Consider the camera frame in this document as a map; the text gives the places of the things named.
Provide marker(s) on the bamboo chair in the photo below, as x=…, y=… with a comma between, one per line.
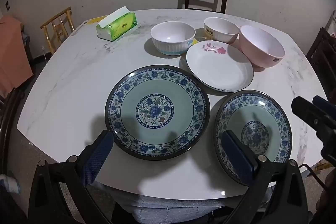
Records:
x=56, y=20

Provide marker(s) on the black wall switch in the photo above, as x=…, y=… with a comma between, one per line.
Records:
x=8, y=5

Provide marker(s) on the cream bowl with pink base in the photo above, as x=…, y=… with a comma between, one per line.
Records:
x=220, y=27

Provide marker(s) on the pink cloth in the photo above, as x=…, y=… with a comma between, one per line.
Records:
x=13, y=56

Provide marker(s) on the dark carved wooden chair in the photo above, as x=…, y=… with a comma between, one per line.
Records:
x=323, y=56

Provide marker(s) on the dark curved wooden chair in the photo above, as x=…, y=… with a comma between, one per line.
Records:
x=8, y=119

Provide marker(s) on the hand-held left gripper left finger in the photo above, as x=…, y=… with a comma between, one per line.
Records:
x=97, y=158

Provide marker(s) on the white and blue cloth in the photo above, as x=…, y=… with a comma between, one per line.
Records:
x=9, y=184

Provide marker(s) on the round yellow warning sticker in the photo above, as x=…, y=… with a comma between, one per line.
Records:
x=195, y=42

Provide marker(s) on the white plate with pink roses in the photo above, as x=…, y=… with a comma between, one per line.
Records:
x=218, y=69

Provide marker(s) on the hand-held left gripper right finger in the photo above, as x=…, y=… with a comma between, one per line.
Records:
x=236, y=158

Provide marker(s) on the pile of plastic bags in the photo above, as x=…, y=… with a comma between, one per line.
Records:
x=332, y=24

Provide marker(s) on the green tissue pack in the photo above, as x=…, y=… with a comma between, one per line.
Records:
x=118, y=27

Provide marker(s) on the large blue floral plate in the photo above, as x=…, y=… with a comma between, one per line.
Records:
x=157, y=111

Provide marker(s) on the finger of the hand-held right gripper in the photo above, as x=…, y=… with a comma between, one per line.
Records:
x=304, y=108
x=324, y=106

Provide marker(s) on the small blue floral plate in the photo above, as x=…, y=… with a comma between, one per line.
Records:
x=254, y=111

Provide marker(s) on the white ribbed bowl blue base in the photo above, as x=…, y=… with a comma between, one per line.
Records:
x=170, y=32

